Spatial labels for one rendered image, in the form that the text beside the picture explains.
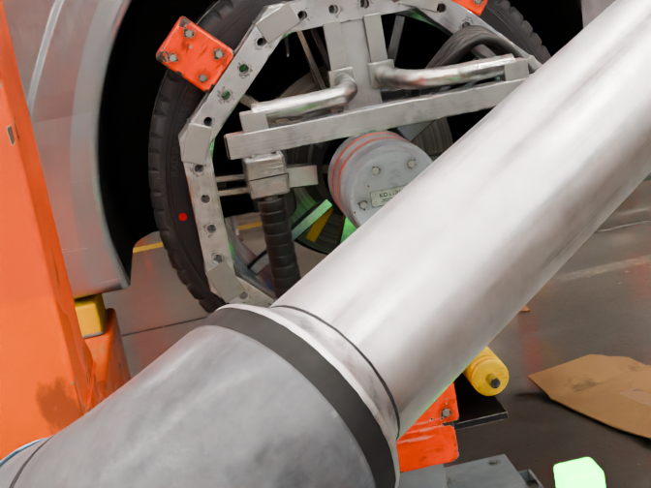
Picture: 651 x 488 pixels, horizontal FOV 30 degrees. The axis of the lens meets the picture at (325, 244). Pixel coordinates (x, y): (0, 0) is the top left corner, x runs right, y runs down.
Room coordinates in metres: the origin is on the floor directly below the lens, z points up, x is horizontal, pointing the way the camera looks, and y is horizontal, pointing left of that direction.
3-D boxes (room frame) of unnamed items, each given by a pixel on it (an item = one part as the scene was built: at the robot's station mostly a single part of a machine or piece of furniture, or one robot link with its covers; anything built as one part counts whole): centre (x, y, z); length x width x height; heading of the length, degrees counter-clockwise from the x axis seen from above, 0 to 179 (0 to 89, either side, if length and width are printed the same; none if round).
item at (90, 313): (1.84, 0.43, 0.71); 0.14 x 0.14 x 0.05; 6
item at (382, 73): (1.64, -0.20, 1.03); 0.19 x 0.18 x 0.11; 6
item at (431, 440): (1.79, -0.09, 0.48); 0.16 x 0.12 x 0.17; 6
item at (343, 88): (1.62, 0.00, 1.03); 0.19 x 0.18 x 0.11; 6
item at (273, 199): (1.50, 0.06, 0.83); 0.04 x 0.04 x 0.16
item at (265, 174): (1.53, 0.06, 0.93); 0.09 x 0.05 x 0.05; 6
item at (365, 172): (1.68, -0.10, 0.85); 0.21 x 0.14 x 0.14; 6
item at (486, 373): (1.87, -0.20, 0.51); 0.29 x 0.06 x 0.06; 6
